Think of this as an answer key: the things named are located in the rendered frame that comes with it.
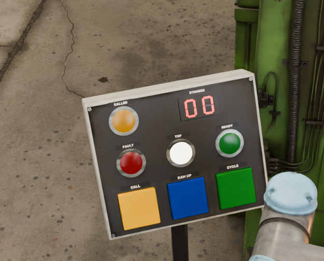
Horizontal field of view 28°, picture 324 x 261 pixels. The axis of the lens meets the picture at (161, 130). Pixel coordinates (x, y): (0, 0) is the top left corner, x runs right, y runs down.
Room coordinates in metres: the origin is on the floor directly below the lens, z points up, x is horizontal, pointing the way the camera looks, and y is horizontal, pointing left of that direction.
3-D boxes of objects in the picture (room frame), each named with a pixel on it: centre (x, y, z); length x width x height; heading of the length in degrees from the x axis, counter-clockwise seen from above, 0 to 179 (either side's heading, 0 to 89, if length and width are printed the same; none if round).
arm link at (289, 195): (0.62, -0.18, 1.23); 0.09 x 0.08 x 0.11; 160
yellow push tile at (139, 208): (0.84, 0.06, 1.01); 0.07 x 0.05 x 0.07; 100
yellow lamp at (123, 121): (0.93, 0.07, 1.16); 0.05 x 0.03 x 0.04; 75
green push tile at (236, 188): (0.88, -0.14, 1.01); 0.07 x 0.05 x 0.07; 100
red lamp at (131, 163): (0.89, 0.06, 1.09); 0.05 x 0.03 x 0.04; 75
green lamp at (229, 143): (0.92, -0.13, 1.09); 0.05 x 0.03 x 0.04; 75
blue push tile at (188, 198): (0.86, -0.04, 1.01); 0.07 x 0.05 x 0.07; 100
